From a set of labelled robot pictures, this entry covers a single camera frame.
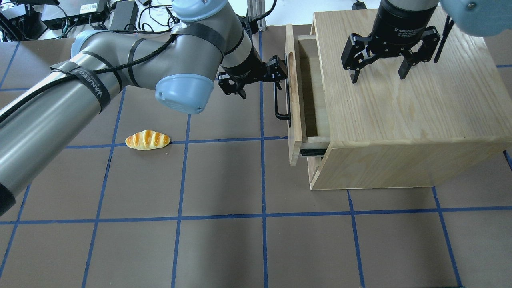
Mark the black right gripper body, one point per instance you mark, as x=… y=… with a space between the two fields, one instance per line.
x=401 y=20

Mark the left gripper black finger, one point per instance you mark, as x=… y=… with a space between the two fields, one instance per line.
x=228 y=88
x=277 y=69

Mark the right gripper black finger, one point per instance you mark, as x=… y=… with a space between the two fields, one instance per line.
x=429 y=41
x=357 y=54

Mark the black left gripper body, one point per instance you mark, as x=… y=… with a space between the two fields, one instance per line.
x=244 y=68

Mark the black drawer handle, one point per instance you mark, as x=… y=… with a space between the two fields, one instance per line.
x=281 y=101

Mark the wooden drawer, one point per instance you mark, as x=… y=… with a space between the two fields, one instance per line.
x=308 y=128

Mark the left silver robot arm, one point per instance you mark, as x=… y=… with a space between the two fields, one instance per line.
x=209 y=43

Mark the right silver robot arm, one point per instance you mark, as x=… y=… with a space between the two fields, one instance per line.
x=480 y=18

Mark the light wooden drawer cabinet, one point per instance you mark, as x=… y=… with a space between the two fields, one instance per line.
x=418 y=132

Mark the yellow toy bread roll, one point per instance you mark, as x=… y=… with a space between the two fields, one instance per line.
x=147 y=140

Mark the black power adapter brick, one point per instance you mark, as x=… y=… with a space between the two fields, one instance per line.
x=124 y=15

